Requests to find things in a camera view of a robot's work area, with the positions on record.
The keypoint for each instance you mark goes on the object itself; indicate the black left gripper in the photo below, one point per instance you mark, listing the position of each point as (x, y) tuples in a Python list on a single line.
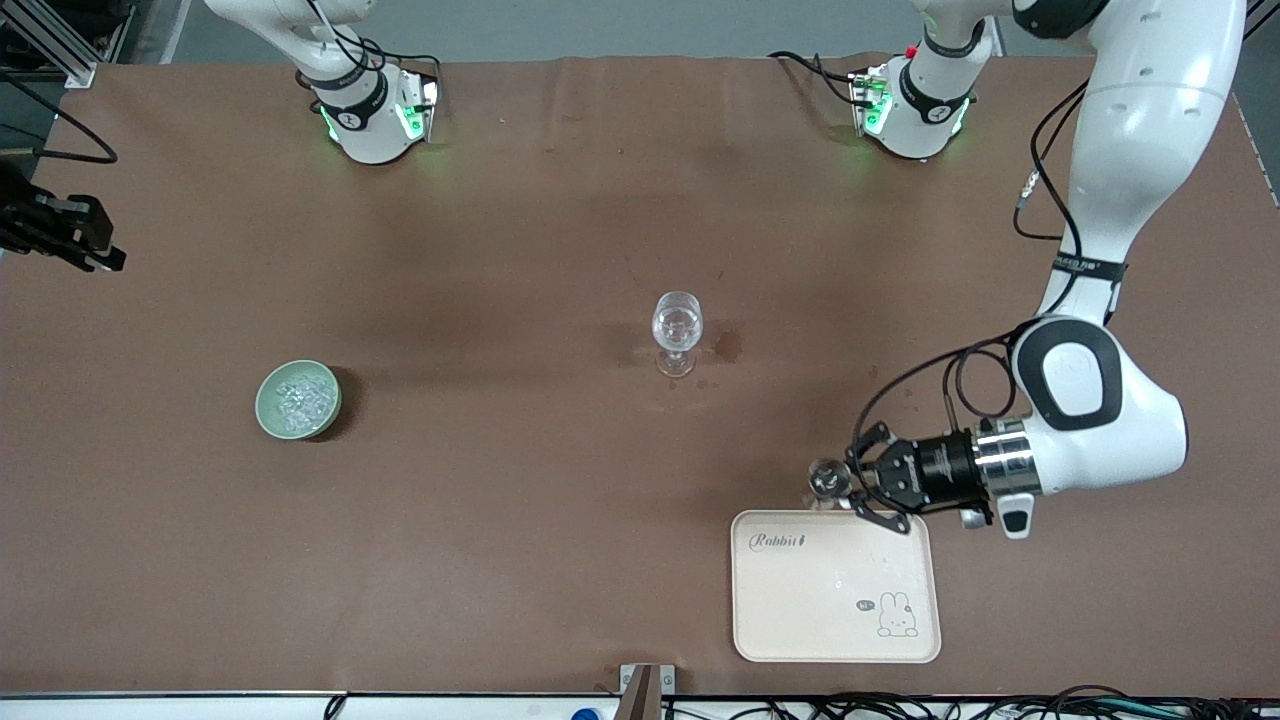
[(932, 467)]

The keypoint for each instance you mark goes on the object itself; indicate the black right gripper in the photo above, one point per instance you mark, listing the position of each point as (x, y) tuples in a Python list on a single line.
[(40, 226)]

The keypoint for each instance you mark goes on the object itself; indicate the steel double jigger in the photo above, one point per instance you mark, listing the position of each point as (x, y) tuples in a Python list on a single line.
[(828, 478)]

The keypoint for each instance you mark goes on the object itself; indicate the clear ice cubes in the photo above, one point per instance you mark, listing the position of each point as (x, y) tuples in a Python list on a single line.
[(305, 400)]

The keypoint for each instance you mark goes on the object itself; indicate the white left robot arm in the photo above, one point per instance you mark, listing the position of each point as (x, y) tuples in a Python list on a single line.
[(1130, 150)]

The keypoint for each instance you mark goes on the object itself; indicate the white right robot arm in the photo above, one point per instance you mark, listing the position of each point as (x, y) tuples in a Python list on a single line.
[(370, 130)]

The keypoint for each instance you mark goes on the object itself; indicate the clear stemmed wine glass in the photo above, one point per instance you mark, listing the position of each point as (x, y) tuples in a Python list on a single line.
[(677, 325)]

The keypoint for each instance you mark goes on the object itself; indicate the cream rabbit print tray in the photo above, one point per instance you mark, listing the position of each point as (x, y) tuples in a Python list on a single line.
[(820, 600)]

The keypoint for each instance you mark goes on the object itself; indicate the green ceramic bowl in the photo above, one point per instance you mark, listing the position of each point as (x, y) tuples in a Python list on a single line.
[(268, 420)]

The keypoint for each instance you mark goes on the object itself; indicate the brown upright bar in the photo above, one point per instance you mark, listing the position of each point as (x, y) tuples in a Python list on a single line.
[(642, 700)]

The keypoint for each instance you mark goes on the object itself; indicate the brown table cover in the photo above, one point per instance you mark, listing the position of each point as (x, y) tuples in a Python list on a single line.
[(500, 500)]

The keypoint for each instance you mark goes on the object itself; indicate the aluminium frame profile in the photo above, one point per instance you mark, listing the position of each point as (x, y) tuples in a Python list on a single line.
[(70, 65)]

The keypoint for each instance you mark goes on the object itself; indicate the grey metal bracket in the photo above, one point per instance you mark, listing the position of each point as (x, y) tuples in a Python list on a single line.
[(668, 678)]

